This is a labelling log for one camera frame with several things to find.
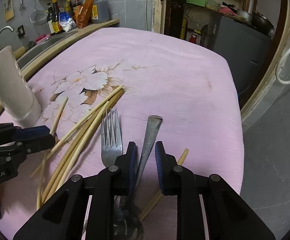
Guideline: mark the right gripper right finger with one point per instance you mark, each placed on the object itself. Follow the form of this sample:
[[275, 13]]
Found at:
[[176, 180]]

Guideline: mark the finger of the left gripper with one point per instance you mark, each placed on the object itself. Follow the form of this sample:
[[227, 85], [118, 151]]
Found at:
[[27, 144], [31, 133]]

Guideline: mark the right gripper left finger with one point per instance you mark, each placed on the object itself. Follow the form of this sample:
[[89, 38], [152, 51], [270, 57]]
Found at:
[[112, 215]]

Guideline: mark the silver fork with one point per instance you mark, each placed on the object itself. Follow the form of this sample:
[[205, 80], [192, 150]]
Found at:
[[111, 139]]

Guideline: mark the silver spoon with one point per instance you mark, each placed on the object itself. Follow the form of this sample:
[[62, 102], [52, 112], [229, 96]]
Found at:
[[145, 149]]

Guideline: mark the wooden counter edge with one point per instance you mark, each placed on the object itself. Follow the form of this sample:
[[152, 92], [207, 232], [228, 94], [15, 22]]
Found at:
[[63, 41]]

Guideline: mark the white utensil holder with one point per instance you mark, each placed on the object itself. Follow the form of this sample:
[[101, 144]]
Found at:
[[16, 97]]

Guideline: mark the pink floral tablecloth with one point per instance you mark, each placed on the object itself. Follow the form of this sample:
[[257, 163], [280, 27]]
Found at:
[[188, 85]]

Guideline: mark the yellow label sauce bottle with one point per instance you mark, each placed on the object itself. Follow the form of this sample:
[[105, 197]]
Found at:
[[55, 18]]

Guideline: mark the white blue salt bag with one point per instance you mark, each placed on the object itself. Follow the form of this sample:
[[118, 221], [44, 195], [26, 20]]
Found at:
[[66, 22]]

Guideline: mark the dark soy sauce bottle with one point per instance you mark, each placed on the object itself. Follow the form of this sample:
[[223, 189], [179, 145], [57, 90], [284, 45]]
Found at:
[[50, 19]]

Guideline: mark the orange snack bag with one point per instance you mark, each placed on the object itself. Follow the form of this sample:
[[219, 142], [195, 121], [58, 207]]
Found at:
[[84, 14]]

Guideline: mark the red cap sauce bottle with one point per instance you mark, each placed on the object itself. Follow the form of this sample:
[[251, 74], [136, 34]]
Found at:
[[76, 6]]

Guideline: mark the grey metal cabinet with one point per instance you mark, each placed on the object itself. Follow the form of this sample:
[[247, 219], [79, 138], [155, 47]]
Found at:
[[243, 47]]

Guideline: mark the black wok on cabinet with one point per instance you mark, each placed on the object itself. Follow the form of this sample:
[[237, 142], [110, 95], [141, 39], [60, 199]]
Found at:
[[261, 23]]

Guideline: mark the green box on shelf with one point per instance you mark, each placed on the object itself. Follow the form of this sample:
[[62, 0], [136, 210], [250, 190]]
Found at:
[[200, 3]]

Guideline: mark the hanging wire strainer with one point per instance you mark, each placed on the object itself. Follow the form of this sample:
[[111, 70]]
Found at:
[[38, 17]]

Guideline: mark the wooden wall plaque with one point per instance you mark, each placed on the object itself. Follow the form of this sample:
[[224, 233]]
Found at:
[[8, 10]]

